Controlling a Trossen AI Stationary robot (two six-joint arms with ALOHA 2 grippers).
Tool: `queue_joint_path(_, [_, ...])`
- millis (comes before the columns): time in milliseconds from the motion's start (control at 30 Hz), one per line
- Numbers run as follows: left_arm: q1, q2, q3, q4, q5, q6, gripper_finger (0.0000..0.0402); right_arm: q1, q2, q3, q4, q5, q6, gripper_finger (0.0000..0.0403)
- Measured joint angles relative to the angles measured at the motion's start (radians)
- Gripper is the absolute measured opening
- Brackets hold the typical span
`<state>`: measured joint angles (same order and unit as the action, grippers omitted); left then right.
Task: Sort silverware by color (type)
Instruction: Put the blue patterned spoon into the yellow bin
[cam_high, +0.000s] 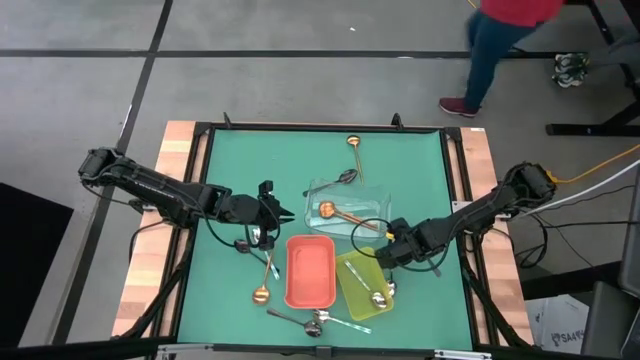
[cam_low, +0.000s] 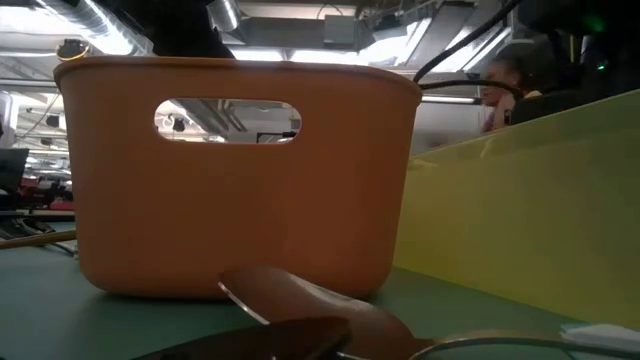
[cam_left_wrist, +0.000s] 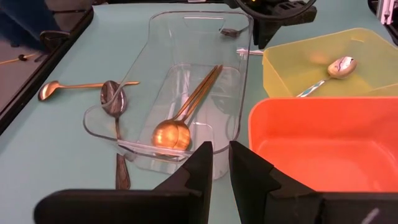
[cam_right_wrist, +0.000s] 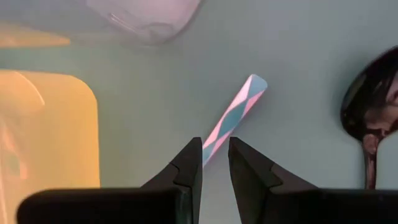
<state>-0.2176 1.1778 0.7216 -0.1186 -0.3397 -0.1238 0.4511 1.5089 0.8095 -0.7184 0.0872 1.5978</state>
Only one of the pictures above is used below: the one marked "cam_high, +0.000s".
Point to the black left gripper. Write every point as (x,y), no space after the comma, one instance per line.
(265,212)

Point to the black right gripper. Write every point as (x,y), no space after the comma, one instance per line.
(417,242)

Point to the orange plastic bin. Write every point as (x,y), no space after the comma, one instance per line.
(310,272)

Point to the clear plastic bin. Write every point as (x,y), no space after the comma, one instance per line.
(360,200)

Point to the yellow-green plastic bin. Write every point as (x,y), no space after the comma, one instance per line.
(357,302)

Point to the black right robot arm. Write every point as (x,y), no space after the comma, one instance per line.
(480,212)

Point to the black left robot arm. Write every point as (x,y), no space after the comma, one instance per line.
(160,192)

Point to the green table mat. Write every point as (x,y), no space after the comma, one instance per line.
(240,310)

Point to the yellow power plug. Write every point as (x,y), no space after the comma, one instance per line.
(550,176)

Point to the white printed cardboard box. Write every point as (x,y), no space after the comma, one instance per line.
(555,320)

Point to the grey chair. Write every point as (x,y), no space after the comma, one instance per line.
(607,320)

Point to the person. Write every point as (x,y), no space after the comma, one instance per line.
(492,45)

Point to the dark grey panel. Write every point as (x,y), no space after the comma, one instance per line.
(631,240)

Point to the person's shoe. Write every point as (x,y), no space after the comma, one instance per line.
(570,70)

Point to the black floor mat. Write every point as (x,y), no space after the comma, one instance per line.
(30,260)

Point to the person's leg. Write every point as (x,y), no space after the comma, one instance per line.
(620,50)

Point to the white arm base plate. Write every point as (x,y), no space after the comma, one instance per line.
(458,208)

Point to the black metal table frame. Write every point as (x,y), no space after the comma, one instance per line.
(310,128)

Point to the black frame post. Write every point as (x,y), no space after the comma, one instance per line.
(396,120)
(227,121)

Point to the silver metal bracket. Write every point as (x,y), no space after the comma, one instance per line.
(185,346)
(462,355)

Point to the small grey-faced camera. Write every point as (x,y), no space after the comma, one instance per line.
(323,351)

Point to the black desk frame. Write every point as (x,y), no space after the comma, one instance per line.
(575,130)

